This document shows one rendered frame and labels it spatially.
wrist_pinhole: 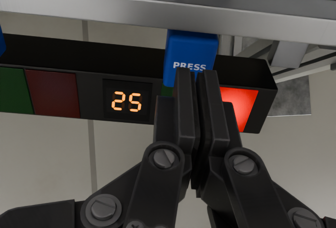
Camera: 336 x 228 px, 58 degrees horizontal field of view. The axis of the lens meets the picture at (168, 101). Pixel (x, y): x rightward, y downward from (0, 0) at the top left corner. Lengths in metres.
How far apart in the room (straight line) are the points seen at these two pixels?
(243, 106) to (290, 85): 0.74
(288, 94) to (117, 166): 0.53
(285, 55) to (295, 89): 0.73
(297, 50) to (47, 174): 0.78
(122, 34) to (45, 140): 0.36
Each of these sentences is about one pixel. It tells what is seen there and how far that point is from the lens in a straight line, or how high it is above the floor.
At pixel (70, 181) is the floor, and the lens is 0.89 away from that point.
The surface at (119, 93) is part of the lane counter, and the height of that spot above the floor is 0.66.
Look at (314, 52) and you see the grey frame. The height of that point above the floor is 0.63.
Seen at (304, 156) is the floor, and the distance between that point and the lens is 0.97.
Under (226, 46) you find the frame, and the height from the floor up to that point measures 0.32.
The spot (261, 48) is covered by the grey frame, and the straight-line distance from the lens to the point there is 0.36.
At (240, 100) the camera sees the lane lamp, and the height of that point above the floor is 0.66.
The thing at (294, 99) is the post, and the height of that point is 0.01.
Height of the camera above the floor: 0.85
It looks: 85 degrees down
